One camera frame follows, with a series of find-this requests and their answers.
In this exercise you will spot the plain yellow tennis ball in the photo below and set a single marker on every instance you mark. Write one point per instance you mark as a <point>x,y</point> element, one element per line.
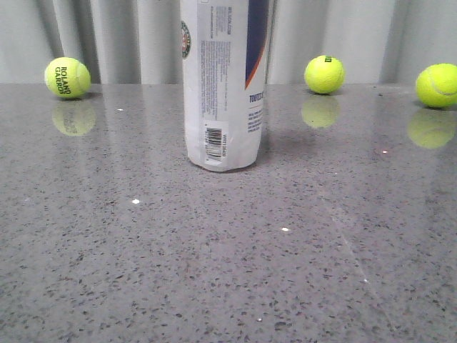
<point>436,85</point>

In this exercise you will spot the Wilson tennis ball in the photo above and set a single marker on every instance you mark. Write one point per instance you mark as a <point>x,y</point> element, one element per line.
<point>324,74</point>

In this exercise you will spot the Roland Garros tennis ball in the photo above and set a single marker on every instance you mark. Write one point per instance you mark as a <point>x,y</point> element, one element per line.
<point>67,78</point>

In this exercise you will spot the grey pleated curtain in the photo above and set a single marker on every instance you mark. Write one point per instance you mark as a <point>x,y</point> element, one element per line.
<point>137,42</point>

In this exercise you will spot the white blue tennis ball can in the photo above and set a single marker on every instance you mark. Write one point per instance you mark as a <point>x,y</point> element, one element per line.
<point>224,52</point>

